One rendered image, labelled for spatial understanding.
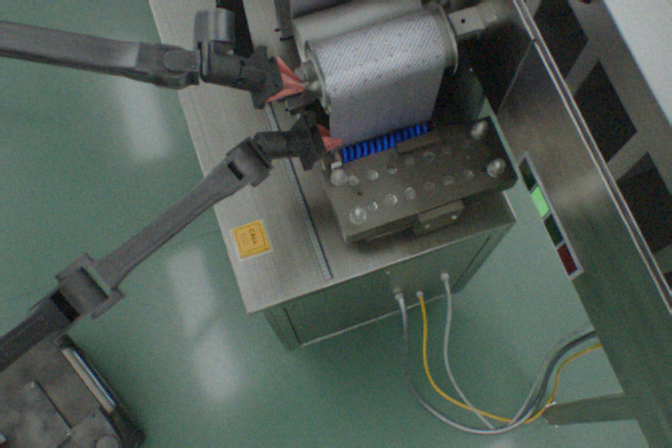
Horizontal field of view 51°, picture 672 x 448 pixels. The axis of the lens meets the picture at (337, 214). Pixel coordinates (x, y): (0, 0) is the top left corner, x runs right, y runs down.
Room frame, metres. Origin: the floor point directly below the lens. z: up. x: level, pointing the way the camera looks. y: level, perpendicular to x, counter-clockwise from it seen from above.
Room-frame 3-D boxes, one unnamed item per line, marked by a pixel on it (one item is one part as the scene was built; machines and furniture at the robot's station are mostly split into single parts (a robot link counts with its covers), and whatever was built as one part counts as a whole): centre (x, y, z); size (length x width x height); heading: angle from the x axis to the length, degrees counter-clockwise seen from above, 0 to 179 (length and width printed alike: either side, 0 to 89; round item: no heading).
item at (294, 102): (0.69, 0.08, 1.05); 0.06 x 0.05 x 0.31; 108
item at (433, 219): (0.47, -0.23, 0.96); 0.10 x 0.03 x 0.11; 108
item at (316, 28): (0.82, -0.06, 1.17); 0.26 x 0.12 x 0.12; 108
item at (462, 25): (0.76, -0.26, 1.28); 0.06 x 0.05 x 0.02; 108
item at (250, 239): (0.45, 0.20, 0.91); 0.07 x 0.07 x 0.02; 18
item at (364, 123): (0.65, -0.10, 1.10); 0.23 x 0.01 x 0.18; 108
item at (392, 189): (0.55, -0.18, 1.00); 0.40 x 0.16 x 0.06; 108
